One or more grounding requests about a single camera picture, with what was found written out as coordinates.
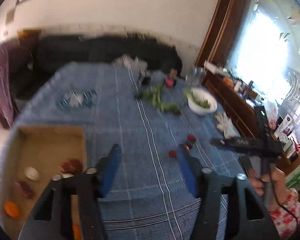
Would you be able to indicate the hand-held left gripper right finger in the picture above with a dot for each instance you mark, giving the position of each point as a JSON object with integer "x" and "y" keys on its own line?
{"x": 188, "y": 175}

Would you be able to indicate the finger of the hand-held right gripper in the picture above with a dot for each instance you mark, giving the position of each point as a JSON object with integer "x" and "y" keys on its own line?
{"x": 230, "y": 143}

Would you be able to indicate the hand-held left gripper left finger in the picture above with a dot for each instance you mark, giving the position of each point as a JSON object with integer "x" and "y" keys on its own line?
{"x": 112, "y": 170}

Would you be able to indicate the large red jujube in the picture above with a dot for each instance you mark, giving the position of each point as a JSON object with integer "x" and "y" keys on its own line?
{"x": 71, "y": 166}

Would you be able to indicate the cardboard box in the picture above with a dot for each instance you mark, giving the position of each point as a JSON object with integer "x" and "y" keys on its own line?
{"x": 47, "y": 145}

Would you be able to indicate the white yam chunk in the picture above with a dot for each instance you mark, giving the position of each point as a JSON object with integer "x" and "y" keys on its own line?
{"x": 32, "y": 173}

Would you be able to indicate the wrinkled dark red jujube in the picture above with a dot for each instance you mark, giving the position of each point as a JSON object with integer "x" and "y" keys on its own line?
{"x": 25, "y": 188}

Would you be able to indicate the small tangerine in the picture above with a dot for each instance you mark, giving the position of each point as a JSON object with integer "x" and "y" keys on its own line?
{"x": 11, "y": 208}

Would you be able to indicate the person's right forearm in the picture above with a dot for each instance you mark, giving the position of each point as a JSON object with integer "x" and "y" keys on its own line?
{"x": 287, "y": 215}

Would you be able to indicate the person's right hand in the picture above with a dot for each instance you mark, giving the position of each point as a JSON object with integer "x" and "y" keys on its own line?
{"x": 258, "y": 182}

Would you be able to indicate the white knit glove green cuff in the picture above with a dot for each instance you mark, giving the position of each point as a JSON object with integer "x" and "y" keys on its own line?
{"x": 228, "y": 130}

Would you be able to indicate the plastic bag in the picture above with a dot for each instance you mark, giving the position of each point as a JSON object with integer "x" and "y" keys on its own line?
{"x": 271, "y": 110}

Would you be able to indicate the small red tomato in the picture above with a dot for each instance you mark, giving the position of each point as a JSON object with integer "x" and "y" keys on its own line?
{"x": 172, "y": 153}

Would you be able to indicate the small red jujube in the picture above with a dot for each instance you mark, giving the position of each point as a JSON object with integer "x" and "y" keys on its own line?
{"x": 186, "y": 147}
{"x": 191, "y": 138}
{"x": 177, "y": 112}

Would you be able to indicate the black smartphone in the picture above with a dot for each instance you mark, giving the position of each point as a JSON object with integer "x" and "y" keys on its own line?
{"x": 247, "y": 166}

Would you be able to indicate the white bowl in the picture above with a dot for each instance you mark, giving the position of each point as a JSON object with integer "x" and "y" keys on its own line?
{"x": 202, "y": 108}

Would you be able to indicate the green bok choy leaves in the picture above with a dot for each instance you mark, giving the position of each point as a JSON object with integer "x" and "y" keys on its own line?
{"x": 200, "y": 101}

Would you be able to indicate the blue plaid blanket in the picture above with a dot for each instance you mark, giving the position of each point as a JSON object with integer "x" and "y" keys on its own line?
{"x": 145, "y": 130}

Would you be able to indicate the clear glass jar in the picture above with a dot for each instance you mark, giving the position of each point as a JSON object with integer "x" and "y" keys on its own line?
{"x": 196, "y": 76}

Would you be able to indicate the white flat box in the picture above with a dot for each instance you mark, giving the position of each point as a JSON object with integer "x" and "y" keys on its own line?
{"x": 213, "y": 68}

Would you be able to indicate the green leafy vegetables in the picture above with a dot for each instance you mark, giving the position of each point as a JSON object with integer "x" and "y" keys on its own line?
{"x": 157, "y": 100}

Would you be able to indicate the small pink object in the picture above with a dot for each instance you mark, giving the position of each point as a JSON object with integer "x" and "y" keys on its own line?
{"x": 170, "y": 81}

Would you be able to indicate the white crumpled cloth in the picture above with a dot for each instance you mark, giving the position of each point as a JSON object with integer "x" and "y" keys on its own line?
{"x": 130, "y": 62}

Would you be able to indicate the dark sofa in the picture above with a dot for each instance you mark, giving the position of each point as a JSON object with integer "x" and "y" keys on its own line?
{"x": 102, "y": 52}

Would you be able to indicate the wooden window frame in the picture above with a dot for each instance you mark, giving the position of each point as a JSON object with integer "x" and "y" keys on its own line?
{"x": 215, "y": 25}

